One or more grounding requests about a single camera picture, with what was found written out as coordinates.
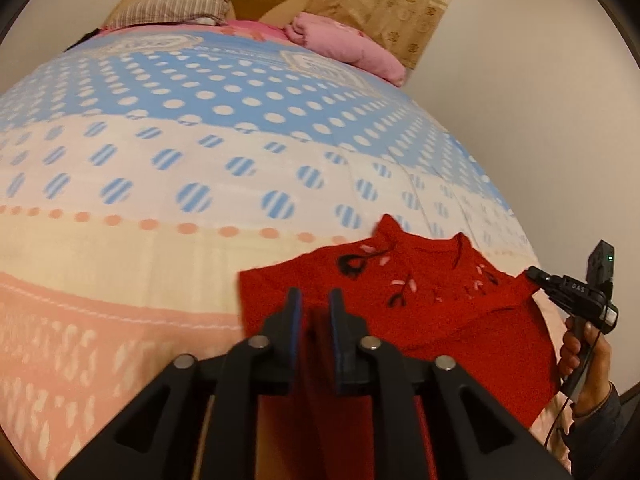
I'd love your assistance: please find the black cloth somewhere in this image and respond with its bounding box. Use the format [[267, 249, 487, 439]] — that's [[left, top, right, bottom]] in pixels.
[[64, 27, 106, 52]]

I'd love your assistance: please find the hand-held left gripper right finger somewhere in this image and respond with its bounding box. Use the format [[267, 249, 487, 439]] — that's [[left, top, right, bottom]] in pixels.
[[327, 287, 573, 480]]

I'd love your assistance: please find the beige floral curtain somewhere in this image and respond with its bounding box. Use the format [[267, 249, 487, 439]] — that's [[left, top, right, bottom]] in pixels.
[[305, 0, 468, 71]]

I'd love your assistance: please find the pink pillow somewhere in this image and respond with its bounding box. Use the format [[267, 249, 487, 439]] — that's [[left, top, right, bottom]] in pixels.
[[284, 11, 408, 87]]

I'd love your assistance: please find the black cable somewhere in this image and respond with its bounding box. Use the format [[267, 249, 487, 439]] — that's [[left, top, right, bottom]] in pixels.
[[542, 390, 576, 452]]

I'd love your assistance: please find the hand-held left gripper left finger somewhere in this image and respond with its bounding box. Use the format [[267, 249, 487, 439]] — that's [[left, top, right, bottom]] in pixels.
[[55, 287, 303, 480]]

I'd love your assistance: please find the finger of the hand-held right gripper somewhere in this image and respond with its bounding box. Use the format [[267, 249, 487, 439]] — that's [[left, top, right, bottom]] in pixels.
[[525, 266, 566, 311]]

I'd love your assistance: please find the striped pillow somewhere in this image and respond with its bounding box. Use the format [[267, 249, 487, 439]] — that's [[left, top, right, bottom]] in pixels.
[[102, 0, 238, 30]]

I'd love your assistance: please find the person's right hand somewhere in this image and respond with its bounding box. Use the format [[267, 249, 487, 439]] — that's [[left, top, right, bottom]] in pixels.
[[557, 324, 613, 418]]

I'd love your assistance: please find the red knitted sweater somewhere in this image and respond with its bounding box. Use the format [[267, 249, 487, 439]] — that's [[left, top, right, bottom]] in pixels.
[[237, 214, 561, 480]]

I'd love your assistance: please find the polka-dot bed sheet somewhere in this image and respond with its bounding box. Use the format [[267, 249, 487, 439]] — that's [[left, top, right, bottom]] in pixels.
[[0, 25, 571, 480]]

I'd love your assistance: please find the person's right forearm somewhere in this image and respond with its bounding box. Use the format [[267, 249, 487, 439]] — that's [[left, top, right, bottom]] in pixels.
[[562, 382, 631, 480]]

